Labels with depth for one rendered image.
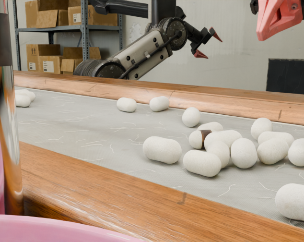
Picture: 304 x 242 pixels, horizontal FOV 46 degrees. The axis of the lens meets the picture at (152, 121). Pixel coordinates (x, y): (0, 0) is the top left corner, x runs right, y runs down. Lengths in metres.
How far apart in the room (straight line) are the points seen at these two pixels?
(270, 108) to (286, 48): 2.00
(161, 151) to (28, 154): 0.10
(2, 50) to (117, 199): 0.09
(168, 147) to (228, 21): 2.41
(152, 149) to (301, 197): 0.13
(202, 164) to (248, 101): 0.26
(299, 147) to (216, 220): 0.16
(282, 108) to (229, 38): 2.19
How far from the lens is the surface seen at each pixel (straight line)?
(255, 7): 0.55
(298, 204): 0.22
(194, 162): 0.27
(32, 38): 4.54
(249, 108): 0.51
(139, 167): 0.30
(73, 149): 0.35
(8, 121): 0.17
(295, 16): 0.50
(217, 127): 0.37
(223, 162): 0.29
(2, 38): 0.17
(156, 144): 0.30
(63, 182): 0.20
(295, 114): 0.49
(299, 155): 0.31
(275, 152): 0.31
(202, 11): 2.80
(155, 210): 0.17
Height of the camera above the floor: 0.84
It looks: 12 degrees down
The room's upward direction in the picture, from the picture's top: straight up
